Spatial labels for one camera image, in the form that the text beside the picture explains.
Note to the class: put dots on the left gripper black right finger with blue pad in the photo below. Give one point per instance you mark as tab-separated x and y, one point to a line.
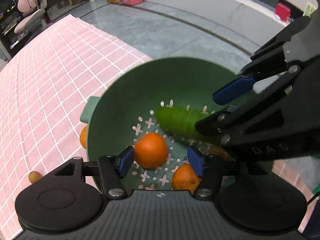
209	169

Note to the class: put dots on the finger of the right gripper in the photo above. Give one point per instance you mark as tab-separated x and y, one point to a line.
240	87
225	127

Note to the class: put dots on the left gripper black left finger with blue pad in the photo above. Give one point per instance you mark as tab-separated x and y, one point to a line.
110	169

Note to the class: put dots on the orange mandarin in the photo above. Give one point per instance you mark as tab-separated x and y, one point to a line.
151	151
83	137
184	178

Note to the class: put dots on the green cucumber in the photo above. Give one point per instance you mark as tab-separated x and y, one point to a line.
180	121

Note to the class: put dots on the red box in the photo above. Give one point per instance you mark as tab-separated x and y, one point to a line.
282	12

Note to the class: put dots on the green colander bowl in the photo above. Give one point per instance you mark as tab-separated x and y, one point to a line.
126	112

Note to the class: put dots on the brown longan right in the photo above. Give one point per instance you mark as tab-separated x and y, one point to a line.
34	176

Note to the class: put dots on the pink checked tablecloth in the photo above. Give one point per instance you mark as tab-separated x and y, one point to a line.
44	89

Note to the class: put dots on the pink office chair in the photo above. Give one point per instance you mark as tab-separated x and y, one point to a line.
36	8

